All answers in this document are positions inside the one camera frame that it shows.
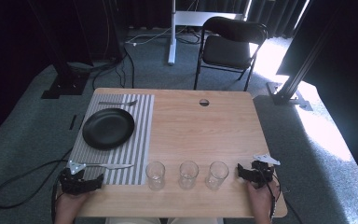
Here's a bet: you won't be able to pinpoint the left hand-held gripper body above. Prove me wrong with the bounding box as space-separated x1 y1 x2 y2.
58 160 91 197

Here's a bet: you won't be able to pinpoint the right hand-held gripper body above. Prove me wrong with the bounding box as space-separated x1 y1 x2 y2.
249 153 282 190

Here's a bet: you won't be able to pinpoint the person's left hand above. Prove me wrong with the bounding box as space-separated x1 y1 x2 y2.
54 189 91 224

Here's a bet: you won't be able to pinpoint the person's right hand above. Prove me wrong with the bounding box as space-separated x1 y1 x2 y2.
245 179 282 222

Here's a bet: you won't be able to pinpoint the silver knife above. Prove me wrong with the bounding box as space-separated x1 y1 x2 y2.
84 162 135 171

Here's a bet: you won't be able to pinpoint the clear drinking glass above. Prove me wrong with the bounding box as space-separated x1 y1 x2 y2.
178 160 200 190
205 161 230 191
145 161 167 191

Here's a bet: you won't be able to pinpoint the grey striped placemat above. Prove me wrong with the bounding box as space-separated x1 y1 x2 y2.
67 93 156 187

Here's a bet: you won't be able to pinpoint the black round plate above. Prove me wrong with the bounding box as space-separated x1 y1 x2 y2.
81 107 136 151

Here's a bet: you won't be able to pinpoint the black floor tape strip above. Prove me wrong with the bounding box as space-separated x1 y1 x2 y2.
68 114 78 131

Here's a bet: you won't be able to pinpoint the black stand with base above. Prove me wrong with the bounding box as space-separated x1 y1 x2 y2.
27 0 91 100

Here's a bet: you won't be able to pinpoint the black folding chair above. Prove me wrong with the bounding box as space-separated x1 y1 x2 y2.
193 16 269 92

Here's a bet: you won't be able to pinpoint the dark curtain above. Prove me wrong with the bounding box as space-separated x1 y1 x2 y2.
0 0 175 150

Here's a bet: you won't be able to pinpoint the white desk stand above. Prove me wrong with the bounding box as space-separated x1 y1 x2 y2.
167 0 252 66

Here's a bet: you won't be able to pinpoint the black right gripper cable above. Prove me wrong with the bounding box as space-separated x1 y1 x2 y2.
260 167 304 224

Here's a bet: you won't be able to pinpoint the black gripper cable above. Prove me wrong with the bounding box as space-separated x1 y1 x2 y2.
260 167 304 224
0 148 73 224

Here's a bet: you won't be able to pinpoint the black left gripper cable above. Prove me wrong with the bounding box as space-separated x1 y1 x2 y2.
0 148 73 224

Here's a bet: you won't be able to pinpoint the black aluminium frame stand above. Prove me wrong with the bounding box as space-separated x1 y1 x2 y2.
266 0 343 112

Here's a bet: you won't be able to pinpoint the black floor cables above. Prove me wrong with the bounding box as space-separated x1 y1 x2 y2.
90 46 136 91

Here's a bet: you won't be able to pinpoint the white floor cable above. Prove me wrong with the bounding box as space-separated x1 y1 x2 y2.
125 26 172 47

